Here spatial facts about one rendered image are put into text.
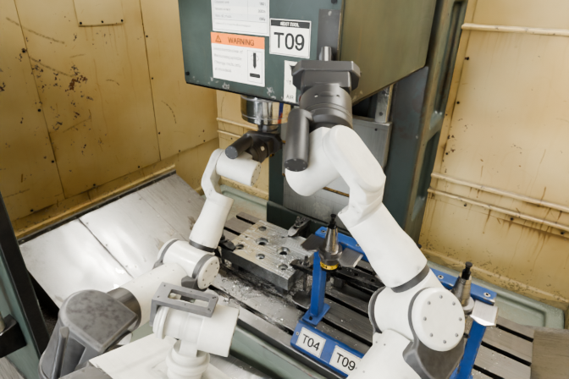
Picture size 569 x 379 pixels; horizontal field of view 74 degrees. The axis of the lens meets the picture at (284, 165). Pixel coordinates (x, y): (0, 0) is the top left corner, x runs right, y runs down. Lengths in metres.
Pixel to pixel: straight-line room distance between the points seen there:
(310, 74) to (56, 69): 1.36
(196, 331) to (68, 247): 1.42
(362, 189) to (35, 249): 1.64
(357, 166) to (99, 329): 0.49
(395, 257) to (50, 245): 1.64
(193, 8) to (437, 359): 0.85
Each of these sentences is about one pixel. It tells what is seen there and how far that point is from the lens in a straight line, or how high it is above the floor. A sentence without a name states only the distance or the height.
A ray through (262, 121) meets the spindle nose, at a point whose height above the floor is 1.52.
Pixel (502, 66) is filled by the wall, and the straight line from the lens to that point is 1.73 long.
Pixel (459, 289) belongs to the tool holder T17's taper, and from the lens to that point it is 0.96.
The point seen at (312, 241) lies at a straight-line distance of 1.09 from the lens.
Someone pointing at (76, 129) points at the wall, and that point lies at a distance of 1.94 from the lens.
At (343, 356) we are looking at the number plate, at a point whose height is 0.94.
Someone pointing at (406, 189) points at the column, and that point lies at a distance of 1.56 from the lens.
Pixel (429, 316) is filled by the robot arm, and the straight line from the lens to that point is 0.56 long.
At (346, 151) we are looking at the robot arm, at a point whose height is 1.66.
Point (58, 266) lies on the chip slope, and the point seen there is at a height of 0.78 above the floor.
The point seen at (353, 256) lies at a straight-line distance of 1.06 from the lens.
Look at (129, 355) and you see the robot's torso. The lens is 0.68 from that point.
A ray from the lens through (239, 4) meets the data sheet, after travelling 0.89.
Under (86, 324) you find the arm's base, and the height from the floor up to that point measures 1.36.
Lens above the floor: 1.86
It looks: 25 degrees down
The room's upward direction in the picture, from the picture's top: 1 degrees clockwise
